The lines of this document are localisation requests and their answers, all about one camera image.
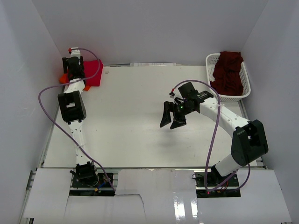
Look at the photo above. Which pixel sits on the white printed label strip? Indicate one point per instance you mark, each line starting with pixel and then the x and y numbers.
pixel 152 64

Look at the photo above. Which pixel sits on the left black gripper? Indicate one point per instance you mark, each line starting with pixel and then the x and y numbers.
pixel 65 64

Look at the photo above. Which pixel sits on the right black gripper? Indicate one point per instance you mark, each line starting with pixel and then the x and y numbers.
pixel 178 121

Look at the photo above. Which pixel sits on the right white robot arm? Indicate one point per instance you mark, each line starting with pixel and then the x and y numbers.
pixel 248 137

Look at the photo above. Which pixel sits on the bright red t shirt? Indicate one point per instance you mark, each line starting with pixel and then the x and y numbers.
pixel 90 68

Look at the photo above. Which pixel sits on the dark maroon t shirt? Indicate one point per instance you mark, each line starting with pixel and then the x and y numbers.
pixel 226 74

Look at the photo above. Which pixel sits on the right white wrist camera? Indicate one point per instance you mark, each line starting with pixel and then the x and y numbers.
pixel 172 94

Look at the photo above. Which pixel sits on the folded orange t shirt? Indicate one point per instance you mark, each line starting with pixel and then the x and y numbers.
pixel 64 79

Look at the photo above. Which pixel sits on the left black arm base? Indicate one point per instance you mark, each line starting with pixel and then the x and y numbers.
pixel 93 186

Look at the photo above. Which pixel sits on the white plastic basket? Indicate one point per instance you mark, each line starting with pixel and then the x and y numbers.
pixel 211 61

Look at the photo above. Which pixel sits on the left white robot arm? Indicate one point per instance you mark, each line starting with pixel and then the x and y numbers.
pixel 73 113

